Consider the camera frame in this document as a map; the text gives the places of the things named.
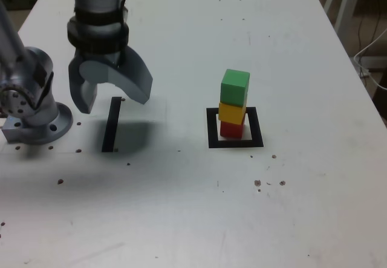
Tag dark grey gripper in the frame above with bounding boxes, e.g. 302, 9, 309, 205
68, 45, 154, 114

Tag green cube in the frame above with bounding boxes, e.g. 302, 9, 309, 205
220, 69, 251, 107

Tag yellow cube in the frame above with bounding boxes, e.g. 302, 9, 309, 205
218, 92, 249, 126

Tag red cube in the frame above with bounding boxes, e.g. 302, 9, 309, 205
220, 120, 246, 139

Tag black tape square outline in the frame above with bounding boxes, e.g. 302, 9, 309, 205
206, 106, 264, 149

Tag black tape strip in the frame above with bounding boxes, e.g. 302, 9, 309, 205
101, 96, 122, 153

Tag white furniture legs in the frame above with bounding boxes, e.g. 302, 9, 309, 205
317, 0, 363, 39

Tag white cable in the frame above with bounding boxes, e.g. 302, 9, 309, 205
353, 27, 387, 92

